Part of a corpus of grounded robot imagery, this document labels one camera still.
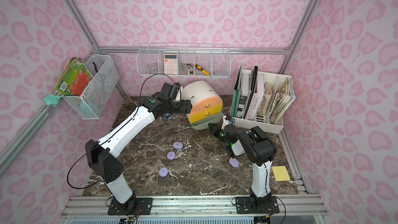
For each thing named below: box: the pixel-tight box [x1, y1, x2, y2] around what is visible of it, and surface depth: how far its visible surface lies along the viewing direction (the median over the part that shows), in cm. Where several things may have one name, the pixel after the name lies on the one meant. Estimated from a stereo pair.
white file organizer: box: [230, 68, 297, 134], surface depth 95 cm
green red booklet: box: [54, 57, 94, 97], surface depth 73 cm
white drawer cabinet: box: [181, 80, 224, 131], surface depth 94 cm
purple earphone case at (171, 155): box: [166, 151, 176, 161], surface depth 90 cm
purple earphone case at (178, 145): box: [172, 141, 183, 150], surface depth 94 cm
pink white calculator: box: [163, 53, 178, 75], surface depth 97 cm
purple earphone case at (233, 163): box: [229, 157, 240, 169], surface depth 87 cm
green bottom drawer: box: [191, 112, 225, 127], surface depth 96 cm
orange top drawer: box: [189, 96, 223, 115], surface depth 87 cm
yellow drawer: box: [188, 102, 224, 124], surface depth 93 cm
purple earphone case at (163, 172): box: [158, 166, 169, 178], surface depth 84 cm
